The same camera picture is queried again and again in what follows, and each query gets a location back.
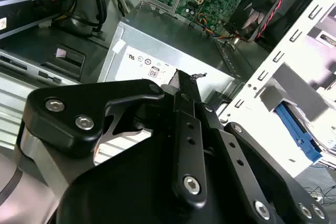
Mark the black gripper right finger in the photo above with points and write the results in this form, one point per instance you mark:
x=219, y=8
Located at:
x=236, y=150

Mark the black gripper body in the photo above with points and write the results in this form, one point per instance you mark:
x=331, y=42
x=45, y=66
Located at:
x=131, y=182

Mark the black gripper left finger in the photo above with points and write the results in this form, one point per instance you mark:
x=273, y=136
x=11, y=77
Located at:
x=63, y=129

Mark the hard disk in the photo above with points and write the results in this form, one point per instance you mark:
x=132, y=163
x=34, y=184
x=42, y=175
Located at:
x=294, y=127

